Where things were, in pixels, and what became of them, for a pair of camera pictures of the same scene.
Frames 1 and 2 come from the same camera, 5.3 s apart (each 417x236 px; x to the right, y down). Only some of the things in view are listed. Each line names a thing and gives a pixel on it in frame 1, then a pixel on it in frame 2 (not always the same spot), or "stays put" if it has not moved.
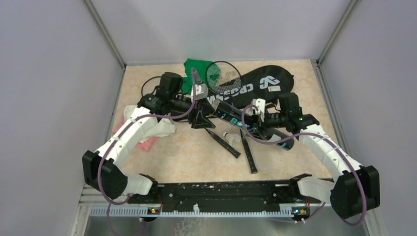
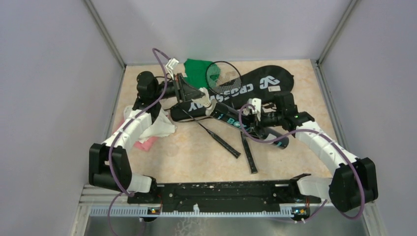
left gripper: (200, 121) → (184, 91)
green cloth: (208, 73) stays put
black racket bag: (266, 83) stays put
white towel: (164, 127) stays put
